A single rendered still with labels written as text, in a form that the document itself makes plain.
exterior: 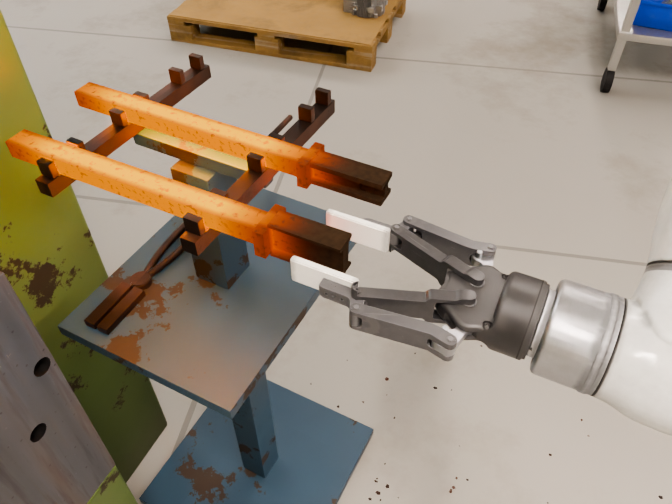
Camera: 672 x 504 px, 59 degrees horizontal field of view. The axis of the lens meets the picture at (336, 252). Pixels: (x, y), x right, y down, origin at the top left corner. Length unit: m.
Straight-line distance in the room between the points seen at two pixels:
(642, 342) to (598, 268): 1.52
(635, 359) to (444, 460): 1.05
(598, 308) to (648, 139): 2.19
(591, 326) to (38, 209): 0.79
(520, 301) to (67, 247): 0.76
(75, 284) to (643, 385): 0.89
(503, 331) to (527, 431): 1.10
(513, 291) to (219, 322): 0.48
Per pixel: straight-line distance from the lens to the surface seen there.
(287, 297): 0.90
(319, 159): 0.69
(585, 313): 0.53
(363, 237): 0.62
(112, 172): 0.72
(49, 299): 1.09
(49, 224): 1.03
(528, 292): 0.54
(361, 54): 2.84
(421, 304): 0.55
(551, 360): 0.53
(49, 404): 0.85
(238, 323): 0.88
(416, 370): 1.66
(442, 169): 2.29
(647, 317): 0.54
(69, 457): 0.94
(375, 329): 0.54
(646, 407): 0.54
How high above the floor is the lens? 1.37
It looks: 45 degrees down
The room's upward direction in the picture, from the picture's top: straight up
